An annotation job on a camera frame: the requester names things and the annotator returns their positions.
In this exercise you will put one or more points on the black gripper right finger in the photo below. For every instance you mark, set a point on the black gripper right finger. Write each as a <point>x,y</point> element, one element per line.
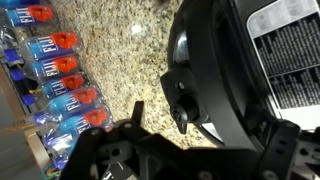
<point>278,150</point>

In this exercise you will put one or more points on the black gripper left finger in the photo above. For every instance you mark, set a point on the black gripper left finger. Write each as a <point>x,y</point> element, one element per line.
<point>91,150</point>

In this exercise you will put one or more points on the Fiji water bottle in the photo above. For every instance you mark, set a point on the Fiji water bottle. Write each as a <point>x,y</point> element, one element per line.
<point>16,2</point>
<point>50,46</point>
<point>53,66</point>
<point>80,125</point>
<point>61,86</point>
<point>70,103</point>
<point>26,16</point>

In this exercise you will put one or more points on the colourful patterned cup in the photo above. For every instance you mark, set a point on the colourful patterned cup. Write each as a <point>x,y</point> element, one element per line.
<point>53,173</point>

